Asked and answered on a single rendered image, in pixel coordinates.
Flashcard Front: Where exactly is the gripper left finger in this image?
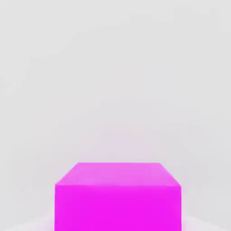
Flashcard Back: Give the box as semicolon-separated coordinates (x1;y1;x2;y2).
16;210;55;231

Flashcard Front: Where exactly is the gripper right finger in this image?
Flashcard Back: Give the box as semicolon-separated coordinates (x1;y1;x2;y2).
181;215;224;231

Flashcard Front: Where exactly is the small magenta cube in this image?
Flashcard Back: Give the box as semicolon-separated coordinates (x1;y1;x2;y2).
54;162;182;231

